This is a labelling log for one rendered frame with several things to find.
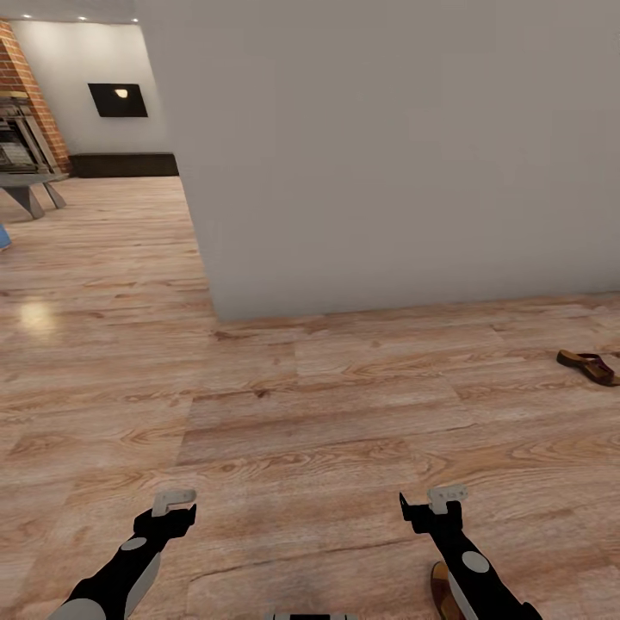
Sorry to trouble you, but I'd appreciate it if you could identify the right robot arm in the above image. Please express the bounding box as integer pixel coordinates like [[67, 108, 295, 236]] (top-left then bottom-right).
[[399, 485, 543, 620]]

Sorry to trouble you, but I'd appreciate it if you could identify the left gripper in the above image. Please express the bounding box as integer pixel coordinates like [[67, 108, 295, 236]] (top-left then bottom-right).
[[133, 504, 196, 546]]

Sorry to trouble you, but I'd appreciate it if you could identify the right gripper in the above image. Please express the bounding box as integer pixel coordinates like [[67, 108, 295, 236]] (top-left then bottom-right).
[[399, 493, 464, 548]]

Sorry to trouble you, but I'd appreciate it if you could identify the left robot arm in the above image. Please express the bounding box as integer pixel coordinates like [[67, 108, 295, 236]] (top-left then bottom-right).
[[46, 490, 196, 620]]

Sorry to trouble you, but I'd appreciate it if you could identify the sandal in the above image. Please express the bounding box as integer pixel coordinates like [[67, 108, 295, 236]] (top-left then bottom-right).
[[430, 562, 466, 620], [556, 349, 620, 387]]

